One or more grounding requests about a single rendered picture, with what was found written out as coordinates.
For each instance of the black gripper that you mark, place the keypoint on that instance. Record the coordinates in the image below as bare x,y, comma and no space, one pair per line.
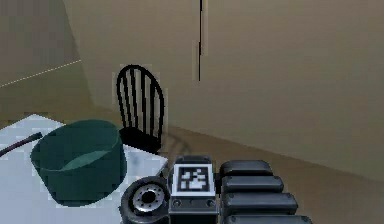
146,199

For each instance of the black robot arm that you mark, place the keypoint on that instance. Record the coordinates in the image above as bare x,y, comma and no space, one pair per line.
233,193

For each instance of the white dining table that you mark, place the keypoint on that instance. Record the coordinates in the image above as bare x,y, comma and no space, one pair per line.
20,186

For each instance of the dark green pot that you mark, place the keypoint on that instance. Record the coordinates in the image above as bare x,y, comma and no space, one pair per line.
80,163

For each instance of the black spindle-back chair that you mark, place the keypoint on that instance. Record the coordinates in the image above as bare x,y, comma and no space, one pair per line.
141,110

